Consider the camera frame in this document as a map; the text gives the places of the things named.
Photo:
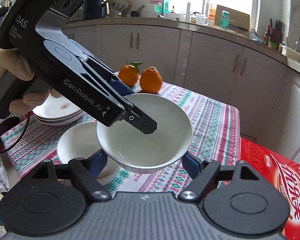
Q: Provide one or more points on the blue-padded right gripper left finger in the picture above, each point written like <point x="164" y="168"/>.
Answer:
<point x="84" y="173"/>

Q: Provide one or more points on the knife block with knives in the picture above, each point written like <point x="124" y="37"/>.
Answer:
<point x="276" y="31"/>

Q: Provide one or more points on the black air fryer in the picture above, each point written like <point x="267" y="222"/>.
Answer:
<point x="95" y="9"/>

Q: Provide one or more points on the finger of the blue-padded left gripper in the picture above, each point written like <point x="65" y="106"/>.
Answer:
<point x="140" y="120"/>
<point x="120" y="87"/>

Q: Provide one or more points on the white bowl pink flowers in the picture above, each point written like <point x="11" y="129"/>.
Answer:
<point x="81" y="141"/>
<point x="145" y="134"/>

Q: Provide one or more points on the red printed carton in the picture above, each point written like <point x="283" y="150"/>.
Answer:
<point x="283" y="174"/>

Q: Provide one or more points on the white kitchen cabinets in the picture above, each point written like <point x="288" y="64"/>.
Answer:
<point x="263" y="85"/>

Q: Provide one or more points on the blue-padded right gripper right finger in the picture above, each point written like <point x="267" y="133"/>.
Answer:
<point x="204" y="178"/>

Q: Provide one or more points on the teal glass jar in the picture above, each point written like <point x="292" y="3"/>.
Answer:
<point x="225" y="19"/>

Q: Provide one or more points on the gloved left hand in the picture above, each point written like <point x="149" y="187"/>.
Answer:
<point x="11" y="60"/>

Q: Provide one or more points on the orange with green leaf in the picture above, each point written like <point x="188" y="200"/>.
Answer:
<point x="129" y="74"/>

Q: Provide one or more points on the white plate with fruit print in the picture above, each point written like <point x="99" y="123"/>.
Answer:
<point x="57" y="112"/>

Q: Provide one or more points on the striped patterned tablecloth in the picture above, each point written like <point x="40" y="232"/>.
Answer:
<point x="215" y="135"/>

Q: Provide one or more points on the brown cardboard box on counter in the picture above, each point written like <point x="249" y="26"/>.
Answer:
<point x="237" y="20"/>

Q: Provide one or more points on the bumpy orange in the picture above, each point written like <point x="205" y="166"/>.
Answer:
<point x="151" y="80"/>

